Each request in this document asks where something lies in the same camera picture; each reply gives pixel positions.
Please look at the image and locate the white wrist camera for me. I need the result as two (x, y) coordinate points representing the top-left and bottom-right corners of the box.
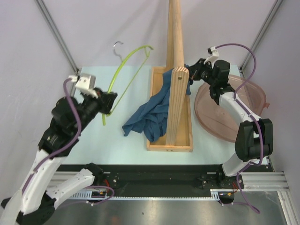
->
(204, 46), (219, 65)
(68, 74), (98, 98)

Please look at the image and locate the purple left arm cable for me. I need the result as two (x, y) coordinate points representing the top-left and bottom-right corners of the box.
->
(20, 78), (83, 195)

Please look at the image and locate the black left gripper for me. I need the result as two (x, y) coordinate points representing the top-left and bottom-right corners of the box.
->
(74, 86), (118, 133)

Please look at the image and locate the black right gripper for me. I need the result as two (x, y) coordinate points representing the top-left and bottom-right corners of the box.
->
(183, 58), (217, 86)

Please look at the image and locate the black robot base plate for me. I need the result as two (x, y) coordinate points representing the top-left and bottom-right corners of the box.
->
(58, 163), (237, 197)

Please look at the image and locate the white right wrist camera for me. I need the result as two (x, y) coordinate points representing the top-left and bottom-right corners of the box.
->
(204, 46), (219, 65)

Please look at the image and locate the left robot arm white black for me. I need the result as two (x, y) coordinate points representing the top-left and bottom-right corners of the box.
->
(0, 88), (117, 225)

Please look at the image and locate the aluminium frame post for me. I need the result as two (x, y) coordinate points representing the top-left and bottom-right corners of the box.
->
(239, 0), (285, 72)
(35, 0), (79, 74)

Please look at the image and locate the right aluminium frame post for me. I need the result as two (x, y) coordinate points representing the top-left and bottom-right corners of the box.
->
(239, 0), (285, 72)

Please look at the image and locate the dark blue t shirt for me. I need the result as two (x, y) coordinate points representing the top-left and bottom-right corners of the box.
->
(121, 63), (192, 143)

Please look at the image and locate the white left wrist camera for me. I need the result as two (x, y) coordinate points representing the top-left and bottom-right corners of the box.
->
(68, 74), (98, 98)

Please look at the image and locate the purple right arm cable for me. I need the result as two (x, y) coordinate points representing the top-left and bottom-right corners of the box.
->
(215, 43), (267, 214)

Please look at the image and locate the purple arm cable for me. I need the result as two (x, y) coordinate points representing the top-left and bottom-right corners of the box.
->
(20, 78), (83, 195)
(215, 43), (267, 214)

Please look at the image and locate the green hanger with metal hook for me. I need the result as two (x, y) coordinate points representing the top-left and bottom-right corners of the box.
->
(102, 41), (154, 126)

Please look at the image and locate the grey slotted cable duct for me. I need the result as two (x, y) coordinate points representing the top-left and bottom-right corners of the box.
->
(69, 188), (235, 204)

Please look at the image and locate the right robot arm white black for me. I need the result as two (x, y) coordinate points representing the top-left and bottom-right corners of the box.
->
(187, 58), (273, 188)

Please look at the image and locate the wooden rack with tray base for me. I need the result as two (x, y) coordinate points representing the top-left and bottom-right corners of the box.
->
(147, 0), (193, 152)

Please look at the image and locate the left aluminium frame post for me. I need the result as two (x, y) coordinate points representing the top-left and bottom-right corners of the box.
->
(35, 0), (79, 74)

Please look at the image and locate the pink translucent plastic bowl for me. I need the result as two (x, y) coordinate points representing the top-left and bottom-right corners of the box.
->
(194, 82), (269, 143)

